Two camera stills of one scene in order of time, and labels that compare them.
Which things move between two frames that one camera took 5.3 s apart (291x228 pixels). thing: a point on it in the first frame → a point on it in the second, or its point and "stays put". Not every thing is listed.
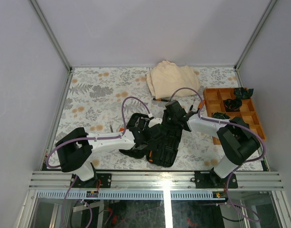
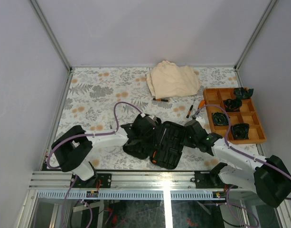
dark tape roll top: x=240 y=93 stays put
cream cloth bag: x=166 y=77 stays put
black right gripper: x=166 y=114 → x=185 y=142
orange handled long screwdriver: x=200 y=105 stays put
